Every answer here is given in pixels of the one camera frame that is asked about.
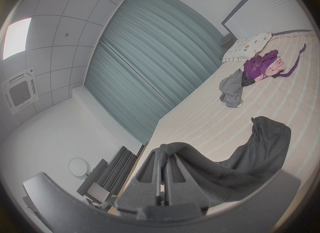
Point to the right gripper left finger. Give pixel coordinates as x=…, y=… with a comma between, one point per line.
x=145, y=184

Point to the black chest of drawers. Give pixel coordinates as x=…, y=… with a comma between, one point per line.
x=120, y=171

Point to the bed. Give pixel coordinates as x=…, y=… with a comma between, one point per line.
x=212, y=126

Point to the square ceiling light panel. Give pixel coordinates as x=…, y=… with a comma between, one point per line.
x=16, y=39

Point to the grey garment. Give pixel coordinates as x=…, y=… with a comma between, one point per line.
x=230, y=86

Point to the blue-green curtain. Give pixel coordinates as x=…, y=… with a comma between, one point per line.
x=162, y=39
x=120, y=89

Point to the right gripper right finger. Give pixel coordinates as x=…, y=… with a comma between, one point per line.
x=182, y=187

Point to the white ceiling air conditioner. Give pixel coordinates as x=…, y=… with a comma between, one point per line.
x=20, y=91

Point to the white printed pillow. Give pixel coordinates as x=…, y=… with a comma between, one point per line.
x=245, y=46

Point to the round white mirror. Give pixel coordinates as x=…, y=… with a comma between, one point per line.
x=78, y=166

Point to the black T-shirt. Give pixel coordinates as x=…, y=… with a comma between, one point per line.
x=237, y=176

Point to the pile of clothes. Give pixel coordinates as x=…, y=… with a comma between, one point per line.
x=257, y=64

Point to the grey bedside table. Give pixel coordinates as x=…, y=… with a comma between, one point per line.
x=227, y=41

